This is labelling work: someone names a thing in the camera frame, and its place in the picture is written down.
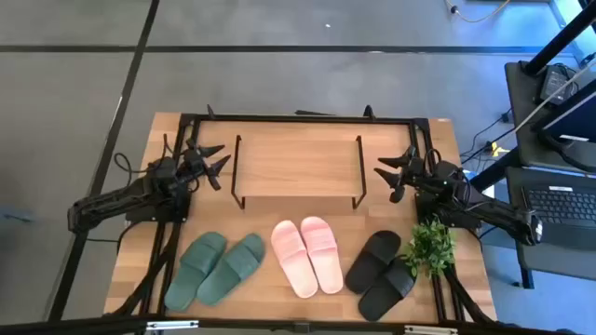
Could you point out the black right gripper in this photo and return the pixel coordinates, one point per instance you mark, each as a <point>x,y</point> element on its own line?
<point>414,172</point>

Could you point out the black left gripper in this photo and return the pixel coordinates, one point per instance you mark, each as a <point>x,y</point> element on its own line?
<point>195,165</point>

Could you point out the wooden shelf with black legs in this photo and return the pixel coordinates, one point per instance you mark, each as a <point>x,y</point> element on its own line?
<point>298,167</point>

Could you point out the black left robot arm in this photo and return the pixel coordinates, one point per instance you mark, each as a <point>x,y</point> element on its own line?
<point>116,197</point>

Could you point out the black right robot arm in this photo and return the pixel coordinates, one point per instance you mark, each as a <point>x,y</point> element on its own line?
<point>489,209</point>

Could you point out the small green artificial plant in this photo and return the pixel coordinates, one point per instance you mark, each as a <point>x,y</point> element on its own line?
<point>430,249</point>

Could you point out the white paper sheet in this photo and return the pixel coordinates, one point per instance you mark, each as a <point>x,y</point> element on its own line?
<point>488,191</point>

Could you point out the dark grey side desk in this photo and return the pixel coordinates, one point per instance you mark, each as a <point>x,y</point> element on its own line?
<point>524,121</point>
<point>549,263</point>

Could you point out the black laptop keyboard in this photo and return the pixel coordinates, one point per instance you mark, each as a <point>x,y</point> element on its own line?
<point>561,209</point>

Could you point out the black power adapter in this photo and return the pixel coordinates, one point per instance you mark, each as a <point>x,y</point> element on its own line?
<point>554,84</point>

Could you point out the black computer monitor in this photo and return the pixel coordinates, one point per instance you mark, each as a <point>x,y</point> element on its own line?
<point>577,118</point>

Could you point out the black diagonal pole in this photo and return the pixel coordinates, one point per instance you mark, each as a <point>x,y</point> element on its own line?
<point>559,39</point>

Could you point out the black horizontal rig beam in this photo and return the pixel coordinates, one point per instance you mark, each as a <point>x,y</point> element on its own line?
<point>70,325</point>

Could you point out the black metal table frame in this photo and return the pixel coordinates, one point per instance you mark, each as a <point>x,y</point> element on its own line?
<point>302,118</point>

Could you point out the silver metal bracket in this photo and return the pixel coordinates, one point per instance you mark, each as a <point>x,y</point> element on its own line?
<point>172,325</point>
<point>430,330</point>

